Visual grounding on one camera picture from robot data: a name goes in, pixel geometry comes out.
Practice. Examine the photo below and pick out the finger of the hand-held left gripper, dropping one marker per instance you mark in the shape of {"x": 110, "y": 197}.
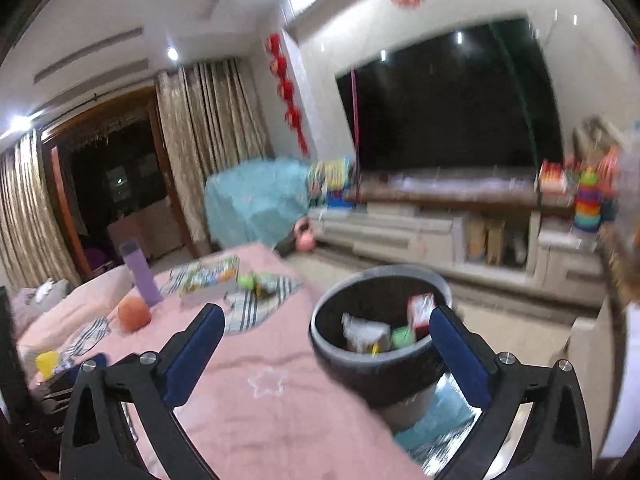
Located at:
{"x": 97, "y": 359}

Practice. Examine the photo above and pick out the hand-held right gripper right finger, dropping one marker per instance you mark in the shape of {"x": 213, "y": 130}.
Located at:
{"x": 462, "y": 360}

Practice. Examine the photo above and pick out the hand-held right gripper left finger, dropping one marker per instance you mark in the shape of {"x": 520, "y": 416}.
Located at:
{"x": 192, "y": 360}

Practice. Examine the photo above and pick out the white tissue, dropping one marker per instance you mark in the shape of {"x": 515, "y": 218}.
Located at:
{"x": 362, "y": 330}

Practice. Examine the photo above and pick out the black white-rimmed trash bin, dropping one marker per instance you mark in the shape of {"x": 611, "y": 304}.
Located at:
{"x": 370, "y": 290}

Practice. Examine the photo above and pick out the yellow plastic toy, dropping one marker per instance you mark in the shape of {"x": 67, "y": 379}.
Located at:
{"x": 48, "y": 364}

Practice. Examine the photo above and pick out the teal booklet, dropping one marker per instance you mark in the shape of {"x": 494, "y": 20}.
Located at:
{"x": 450, "y": 402}

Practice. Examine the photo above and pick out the orange round fruit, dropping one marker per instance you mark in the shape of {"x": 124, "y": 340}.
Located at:
{"x": 134, "y": 314}

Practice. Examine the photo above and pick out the pink covered sofa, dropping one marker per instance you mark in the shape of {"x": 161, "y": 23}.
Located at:
{"x": 75, "y": 300}

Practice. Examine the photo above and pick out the green printed flat box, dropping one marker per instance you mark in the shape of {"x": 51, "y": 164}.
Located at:
{"x": 207, "y": 275}

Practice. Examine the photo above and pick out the purple water bottle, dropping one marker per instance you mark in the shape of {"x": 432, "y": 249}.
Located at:
{"x": 140, "y": 275}

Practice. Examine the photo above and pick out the silver foil mat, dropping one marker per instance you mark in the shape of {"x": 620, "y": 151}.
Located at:
{"x": 450, "y": 455}

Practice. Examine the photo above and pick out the pink star blanket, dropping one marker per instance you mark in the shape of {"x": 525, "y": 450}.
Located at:
{"x": 275, "y": 410}

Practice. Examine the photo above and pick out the wooden rack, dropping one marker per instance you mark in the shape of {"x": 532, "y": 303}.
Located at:
{"x": 496, "y": 242}

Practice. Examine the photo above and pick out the stack of yellow bowls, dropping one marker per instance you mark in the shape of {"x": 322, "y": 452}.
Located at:
{"x": 475, "y": 237}

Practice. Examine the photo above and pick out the white television cabinet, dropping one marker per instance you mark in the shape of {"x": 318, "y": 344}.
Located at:
{"x": 400, "y": 240}

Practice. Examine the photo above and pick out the beige patterned curtain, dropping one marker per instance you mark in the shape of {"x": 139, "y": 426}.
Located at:
{"x": 210, "y": 135}
{"x": 30, "y": 210}

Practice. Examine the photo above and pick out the white armchair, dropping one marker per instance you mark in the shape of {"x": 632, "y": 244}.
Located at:
{"x": 615, "y": 385}

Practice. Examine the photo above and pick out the pink kettlebell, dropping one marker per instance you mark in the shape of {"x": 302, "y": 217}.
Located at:
{"x": 305, "y": 240}

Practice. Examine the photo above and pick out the teal cloth covered furniture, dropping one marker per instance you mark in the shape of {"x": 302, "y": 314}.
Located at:
{"x": 250, "y": 200}

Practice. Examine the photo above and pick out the wooden framed glass door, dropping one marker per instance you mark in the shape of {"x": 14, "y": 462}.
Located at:
{"x": 120, "y": 185}

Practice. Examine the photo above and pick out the white cloth under television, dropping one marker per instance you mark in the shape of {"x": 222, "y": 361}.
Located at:
{"x": 450, "y": 182}

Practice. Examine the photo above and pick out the blue toy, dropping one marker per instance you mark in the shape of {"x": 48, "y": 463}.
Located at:
{"x": 340, "y": 200}

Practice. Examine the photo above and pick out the red toy telephone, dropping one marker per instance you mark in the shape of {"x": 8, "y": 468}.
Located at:
{"x": 552, "y": 177}

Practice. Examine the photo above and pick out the pink plastic toy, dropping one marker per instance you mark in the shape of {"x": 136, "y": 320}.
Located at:
{"x": 609, "y": 172}

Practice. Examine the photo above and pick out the clear storage box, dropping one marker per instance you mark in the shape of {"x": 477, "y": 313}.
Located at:
{"x": 629, "y": 185}

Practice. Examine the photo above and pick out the large black television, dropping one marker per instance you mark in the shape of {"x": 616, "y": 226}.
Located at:
{"x": 450, "y": 110}

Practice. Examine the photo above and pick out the gold gift bag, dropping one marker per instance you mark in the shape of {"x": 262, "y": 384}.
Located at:
{"x": 595, "y": 135}

